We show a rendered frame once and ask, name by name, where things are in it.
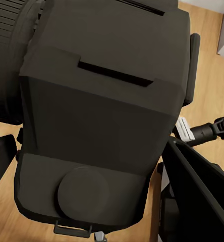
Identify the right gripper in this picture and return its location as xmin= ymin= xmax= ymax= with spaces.
xmin=173 ymin=126 xmax=205 ymax=147

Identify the digital camera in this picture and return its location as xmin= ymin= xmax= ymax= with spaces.
xmin=0 ymin=0 xmax=200 ymax=242

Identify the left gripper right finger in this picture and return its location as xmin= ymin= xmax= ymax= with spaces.
xmin=161 ymin=135 xmax=224 ymax=242

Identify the camera tripod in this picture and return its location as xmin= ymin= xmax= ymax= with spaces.
xmin=15 ymin=149 xmax=107 ymax=242

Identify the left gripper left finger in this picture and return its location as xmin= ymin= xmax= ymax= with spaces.
xmin=0 ymin=134 xmax=18 ymax=180

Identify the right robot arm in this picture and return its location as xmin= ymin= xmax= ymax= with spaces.
xmin=173 ymin=116 xmax=224 ymax=147

